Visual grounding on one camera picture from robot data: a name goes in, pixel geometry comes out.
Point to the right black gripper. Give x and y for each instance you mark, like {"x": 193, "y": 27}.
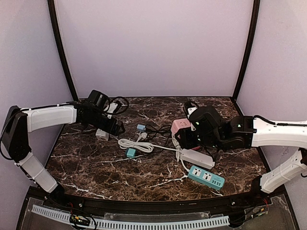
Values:
{"x": 183, "y": 138}

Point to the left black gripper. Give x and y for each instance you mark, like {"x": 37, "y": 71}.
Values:
{"x": 113, "y": 127}

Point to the white and pink cube socket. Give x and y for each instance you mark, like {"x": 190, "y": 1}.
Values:
{"x": 179, "y": 124}

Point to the light blue charger plug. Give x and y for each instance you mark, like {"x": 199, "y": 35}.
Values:
{"x": 141, "y": 128}

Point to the white cube socket adapter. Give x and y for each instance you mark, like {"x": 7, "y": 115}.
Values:
{"x": 102, "y": 135}

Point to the white power strip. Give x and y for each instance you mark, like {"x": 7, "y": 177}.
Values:
{"x": 197, "y": 158}

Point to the teal charger plug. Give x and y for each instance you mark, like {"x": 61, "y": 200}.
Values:
{"x": 130, "y": 153}

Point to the teal power strip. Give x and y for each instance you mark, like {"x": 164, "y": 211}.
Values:
{"x": 207, "y": 178}

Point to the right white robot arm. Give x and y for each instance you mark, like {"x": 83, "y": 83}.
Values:
{"x": 243, "y": 132}

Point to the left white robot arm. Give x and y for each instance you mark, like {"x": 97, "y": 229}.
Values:
{"x": 20, "y": 122}

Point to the small circuit board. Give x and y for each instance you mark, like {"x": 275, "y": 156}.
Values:
{"x": 79, "y": 220}

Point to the white slotted cable duct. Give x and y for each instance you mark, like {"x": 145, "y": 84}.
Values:
{"x": 104, "y": 224}

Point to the left black frame post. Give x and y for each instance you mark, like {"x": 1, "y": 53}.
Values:
{"x": 60, "y": 49}

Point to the black frame post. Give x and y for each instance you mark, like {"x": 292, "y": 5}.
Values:
{"x": 60, "y": 49}
{"x": 248, "y": 48}

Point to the right black frame post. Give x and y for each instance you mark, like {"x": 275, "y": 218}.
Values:
{"x": 248, "y": 48}

